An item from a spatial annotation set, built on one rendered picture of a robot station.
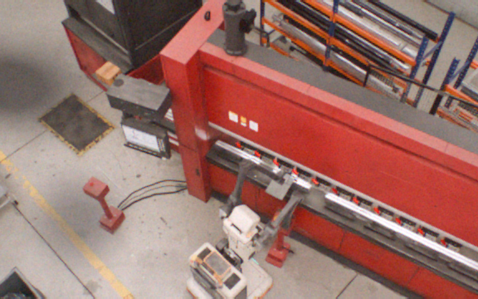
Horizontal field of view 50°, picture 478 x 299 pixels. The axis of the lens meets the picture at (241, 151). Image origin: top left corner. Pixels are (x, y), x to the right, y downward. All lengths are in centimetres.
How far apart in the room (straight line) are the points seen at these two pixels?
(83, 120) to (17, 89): 114
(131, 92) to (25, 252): 252
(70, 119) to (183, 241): 232
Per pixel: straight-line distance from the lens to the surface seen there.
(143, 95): 446
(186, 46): 428
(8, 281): 547
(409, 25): 594
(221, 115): 479
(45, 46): 810
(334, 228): 516
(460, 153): 387
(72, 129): 693
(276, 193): 492
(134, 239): 594
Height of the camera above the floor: 528
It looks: 56 degrees down
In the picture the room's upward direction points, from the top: 2 degrees counter-clockwise
